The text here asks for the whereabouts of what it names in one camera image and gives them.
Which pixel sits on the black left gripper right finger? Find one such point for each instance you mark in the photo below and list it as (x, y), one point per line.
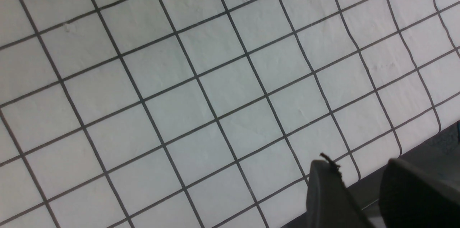
(411, 198)

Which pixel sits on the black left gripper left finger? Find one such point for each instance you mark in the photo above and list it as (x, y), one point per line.
(329, 204)

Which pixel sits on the white checkered tablecloth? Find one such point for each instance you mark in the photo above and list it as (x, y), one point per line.
(208, 113)

